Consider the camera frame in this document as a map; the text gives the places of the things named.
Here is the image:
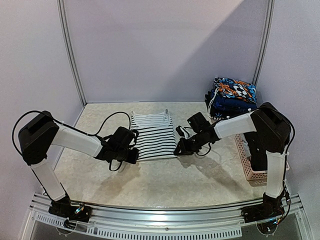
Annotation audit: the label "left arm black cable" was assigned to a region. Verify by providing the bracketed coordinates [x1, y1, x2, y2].
[11, 110, 140, 172]

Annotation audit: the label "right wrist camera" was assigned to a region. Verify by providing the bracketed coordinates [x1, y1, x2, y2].
[175, 125, 191, 139]

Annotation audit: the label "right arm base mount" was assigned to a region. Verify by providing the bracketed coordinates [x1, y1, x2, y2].
[240, 190, 291, 225]

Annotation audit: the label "left aluminium corner post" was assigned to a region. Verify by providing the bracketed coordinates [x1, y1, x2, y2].
[57, 0, 88, 108]

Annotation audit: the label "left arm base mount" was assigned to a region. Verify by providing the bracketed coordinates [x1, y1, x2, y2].
[48, 195, 93, 223]

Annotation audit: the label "black garment in basket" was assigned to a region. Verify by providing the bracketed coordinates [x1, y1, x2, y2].
[244, 132, 267, 171]

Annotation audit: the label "blue orange patterned shorts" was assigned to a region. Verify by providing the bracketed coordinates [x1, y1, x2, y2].
[213, 77, 257, 104]

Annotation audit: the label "grey garment in basket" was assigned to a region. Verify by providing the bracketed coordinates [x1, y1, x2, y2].
[242, 140, 252, 159]

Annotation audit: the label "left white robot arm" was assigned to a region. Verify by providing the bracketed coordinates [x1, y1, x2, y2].
[18, 110, 139, 217]

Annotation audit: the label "pink plastic laundry basket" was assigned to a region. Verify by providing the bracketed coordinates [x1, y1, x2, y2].
[234, 134, 287, 186]

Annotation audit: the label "aluminium corner post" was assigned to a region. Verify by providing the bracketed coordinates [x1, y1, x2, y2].
[252, 0, 275, 86]
[57, 0, 88, 108]

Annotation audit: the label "dark blue folded garment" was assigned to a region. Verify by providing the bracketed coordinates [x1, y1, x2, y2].
[208, 91, 257, 113]

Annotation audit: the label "black printed folded garment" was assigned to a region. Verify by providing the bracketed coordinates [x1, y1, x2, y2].
[205, 93, 248, 120]

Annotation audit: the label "aluminium front rail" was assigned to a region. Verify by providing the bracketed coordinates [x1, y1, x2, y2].
[21, 193, 313, 240]

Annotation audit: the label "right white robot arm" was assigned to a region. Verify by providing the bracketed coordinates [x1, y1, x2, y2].
[174, 102, 292, 199]

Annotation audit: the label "right aluminium corner post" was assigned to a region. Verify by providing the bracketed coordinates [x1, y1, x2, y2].
[252, 0, 275, 86]

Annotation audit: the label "black white striped shirt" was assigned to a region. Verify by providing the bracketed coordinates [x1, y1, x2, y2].
[131, 109, 177, 162]

